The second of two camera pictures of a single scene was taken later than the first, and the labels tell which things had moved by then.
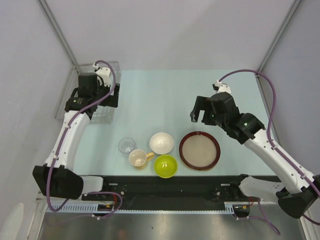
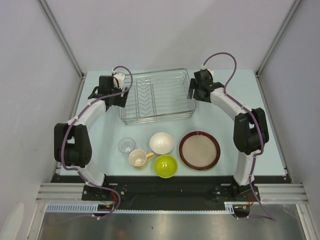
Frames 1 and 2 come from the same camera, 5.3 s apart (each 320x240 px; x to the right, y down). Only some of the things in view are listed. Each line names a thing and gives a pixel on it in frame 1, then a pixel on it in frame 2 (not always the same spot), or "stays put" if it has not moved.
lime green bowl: [165, 166] stays put
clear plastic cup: [126, 145] stays put
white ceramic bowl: [161, 143] stays put
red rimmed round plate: [199, 150] stays put
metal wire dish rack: [103, 115] -> [157, 96]
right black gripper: [202, 103] -> [194, 85]
